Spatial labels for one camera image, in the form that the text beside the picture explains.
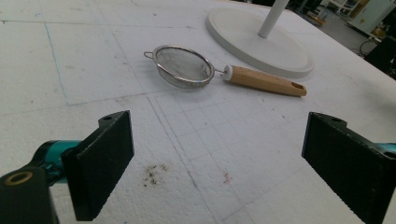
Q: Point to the white cabinet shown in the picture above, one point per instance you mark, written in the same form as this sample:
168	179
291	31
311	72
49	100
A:
372	14

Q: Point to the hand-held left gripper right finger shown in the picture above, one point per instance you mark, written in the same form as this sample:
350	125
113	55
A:
348	161

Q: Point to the black equipment case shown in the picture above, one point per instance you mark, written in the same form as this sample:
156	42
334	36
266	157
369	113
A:
384	57

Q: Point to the white round stand base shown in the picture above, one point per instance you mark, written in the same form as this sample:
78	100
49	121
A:
249	37

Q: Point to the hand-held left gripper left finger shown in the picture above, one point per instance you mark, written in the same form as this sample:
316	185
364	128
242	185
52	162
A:
99	161

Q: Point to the yellow floor item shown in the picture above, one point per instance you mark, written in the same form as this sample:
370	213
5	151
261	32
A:
316	19

